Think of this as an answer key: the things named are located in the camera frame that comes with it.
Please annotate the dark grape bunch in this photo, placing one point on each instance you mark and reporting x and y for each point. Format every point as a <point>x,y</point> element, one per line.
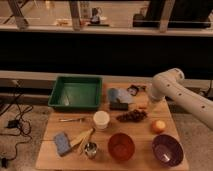
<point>132,116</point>

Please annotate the white paper cup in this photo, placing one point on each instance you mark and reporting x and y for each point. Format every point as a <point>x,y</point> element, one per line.
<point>101,119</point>

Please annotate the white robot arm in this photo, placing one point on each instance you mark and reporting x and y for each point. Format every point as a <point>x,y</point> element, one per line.
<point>168,83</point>

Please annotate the blue cloth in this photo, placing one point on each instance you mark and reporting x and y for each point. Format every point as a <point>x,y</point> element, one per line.
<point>119,95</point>

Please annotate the small metal cup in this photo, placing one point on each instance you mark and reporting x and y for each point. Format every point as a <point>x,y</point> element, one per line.
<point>90,150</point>

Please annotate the blue sponge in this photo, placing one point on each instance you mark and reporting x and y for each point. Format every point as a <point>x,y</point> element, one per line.
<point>62,144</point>

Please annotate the wooden board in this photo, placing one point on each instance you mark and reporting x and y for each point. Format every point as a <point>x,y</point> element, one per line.
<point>143,158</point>

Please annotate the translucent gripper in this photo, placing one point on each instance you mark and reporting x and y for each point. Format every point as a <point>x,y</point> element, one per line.
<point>152,104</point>

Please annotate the silver fork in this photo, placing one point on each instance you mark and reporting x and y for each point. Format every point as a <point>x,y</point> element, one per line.
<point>72,120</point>

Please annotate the yellow orange apple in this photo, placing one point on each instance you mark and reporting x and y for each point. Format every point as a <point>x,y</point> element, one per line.
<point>158,126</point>

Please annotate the black block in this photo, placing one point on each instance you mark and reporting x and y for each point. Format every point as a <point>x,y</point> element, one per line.
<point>118,106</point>

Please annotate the green plastic tray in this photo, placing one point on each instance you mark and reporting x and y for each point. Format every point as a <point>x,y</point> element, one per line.
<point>76,93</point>

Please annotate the orange plastic bowl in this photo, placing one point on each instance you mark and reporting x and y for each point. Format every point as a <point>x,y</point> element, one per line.
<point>121,147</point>

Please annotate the purple plastic bowl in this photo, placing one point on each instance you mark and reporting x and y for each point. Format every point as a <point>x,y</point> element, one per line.
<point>167,150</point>

